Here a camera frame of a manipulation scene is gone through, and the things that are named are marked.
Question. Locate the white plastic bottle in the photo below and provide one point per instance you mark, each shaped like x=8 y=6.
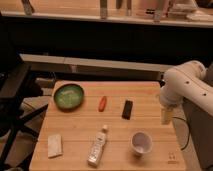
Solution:
x=97 y=147

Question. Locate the black rectangular block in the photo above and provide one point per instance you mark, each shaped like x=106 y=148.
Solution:
x=126 y=114

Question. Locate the black office chair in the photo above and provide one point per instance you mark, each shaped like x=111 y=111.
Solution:
x=16 y=83

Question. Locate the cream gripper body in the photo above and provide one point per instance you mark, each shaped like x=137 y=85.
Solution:
x=166 y=115

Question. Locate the white sponge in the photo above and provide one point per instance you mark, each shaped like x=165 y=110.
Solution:
x=54 y=145

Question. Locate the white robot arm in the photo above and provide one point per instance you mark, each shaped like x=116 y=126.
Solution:
x=185 y=81

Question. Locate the green ceramic bowl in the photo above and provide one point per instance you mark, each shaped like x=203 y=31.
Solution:
x=68 y=96

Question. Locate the white cup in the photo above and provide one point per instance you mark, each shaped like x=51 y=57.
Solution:
x=141 y=143

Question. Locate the red orange pepper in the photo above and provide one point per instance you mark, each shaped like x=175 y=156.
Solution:
x=102 y=104

